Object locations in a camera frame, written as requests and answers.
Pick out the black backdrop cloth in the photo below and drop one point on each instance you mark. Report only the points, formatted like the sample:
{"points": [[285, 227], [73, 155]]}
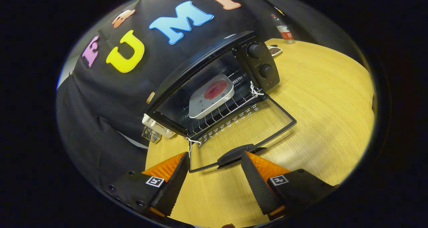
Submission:
{"points": [[100, 121]]}

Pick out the brown bread slice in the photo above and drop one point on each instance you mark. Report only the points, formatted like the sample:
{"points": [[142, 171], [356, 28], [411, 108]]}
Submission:
{"points": [[150, 97]]}

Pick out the black toaster oven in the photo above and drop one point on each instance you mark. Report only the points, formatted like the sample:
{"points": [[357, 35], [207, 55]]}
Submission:
{"points": [[264, 71]]}

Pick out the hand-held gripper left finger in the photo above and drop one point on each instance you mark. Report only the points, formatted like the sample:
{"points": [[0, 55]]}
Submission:
{"points": [[172, 191]]}

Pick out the white divided bean dish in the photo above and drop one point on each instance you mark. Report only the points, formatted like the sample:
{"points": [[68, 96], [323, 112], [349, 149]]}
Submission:
{"points": [[275, 50]]}

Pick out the pink ham slice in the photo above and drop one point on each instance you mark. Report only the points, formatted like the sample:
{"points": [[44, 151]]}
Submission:
{"points": [[215, 89]]}

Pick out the clear plastic water bottle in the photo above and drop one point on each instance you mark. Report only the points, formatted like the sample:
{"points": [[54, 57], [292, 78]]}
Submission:
{"points": [[284, 30]]}

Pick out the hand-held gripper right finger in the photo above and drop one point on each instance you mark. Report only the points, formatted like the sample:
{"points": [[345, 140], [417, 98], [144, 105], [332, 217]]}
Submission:
{"points": [[257, 188]]}

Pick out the white square plate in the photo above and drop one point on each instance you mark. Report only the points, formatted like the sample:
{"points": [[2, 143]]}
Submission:
{"points": [[200, 104]]}

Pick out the white pop-up toaster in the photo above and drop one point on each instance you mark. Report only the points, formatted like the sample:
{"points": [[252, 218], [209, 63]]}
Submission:
{"points": [[160, 129]]}

